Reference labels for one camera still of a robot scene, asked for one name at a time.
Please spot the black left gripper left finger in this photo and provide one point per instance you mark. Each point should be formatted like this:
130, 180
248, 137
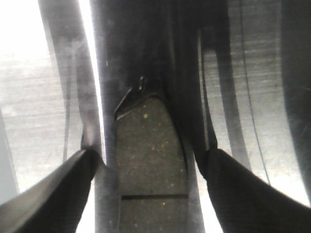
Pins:
56, 203

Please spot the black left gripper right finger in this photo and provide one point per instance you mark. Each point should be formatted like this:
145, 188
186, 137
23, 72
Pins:
243, 203

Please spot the brake pad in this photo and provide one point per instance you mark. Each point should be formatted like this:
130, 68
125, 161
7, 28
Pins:
151, 163

